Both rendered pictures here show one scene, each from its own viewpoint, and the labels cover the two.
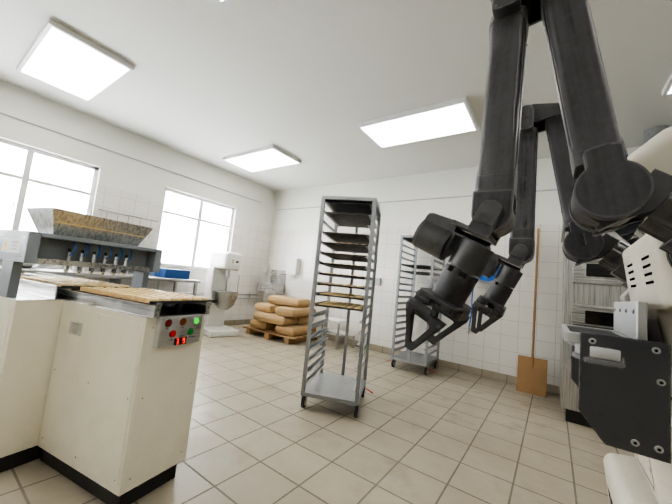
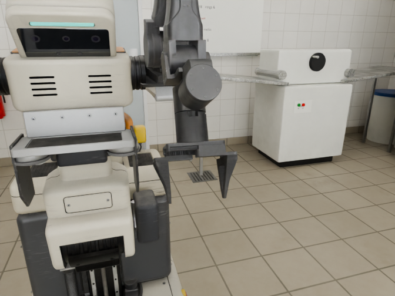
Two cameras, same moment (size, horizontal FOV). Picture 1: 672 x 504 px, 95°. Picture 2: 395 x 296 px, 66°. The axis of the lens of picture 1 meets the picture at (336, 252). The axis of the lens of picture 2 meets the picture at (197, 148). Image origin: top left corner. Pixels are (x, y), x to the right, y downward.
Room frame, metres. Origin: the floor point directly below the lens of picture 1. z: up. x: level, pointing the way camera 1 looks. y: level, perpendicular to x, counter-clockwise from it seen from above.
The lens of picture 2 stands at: (0.93, 0.12, 1.24)
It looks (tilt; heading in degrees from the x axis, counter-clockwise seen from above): 19 degrees down; 218
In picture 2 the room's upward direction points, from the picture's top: straight up
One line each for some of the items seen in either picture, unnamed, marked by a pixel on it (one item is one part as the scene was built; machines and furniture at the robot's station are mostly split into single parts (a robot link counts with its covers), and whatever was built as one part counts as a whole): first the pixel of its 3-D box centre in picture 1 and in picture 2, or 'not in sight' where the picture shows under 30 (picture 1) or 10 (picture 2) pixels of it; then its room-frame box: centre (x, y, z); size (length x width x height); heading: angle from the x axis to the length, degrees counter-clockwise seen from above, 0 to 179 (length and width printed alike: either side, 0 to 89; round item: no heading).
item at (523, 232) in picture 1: (524, 187); not in sight; (0.84, -0.51, 1.40); 0.11 x 0.06 x 0.43; 144
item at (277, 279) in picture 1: (274, 283); not in sight; (6.50, 1.22, 0.91); 1.00 x 0.36 x 1.11; 54
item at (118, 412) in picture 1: (123, 380); not in sight; (1.70, 1.06, 0.45); 0.70 x 0.34 x 0.90; 65
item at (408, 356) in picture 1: (419, 300); not in sight; (4.42, -1.26, 0.93); 0.64 x 0.51 x 1.78; 147
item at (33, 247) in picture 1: (87, 268); not in sight; (1.92, 1.52, 1.01); 0.72 x 0.33 x 0.34; 155
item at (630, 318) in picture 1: (616, 361); (80, 154); (0.57, -0.52, 0.99); 0.28 x 0.16 x 0.22; 144
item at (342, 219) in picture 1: (352, 220); not in sight; (2.92, -0.13, 1.68); 0.60 x 0.40 x 0.02; 168
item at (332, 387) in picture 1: (345, 299); not in sight; (2.91, -0.13, 0.93); 0.64 x 0.51 x 1.78; 168
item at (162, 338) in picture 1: (179, 330); not in sight; (1.55, 0.73, 0.77); 0.24 x 0.04 x 0.14; 155
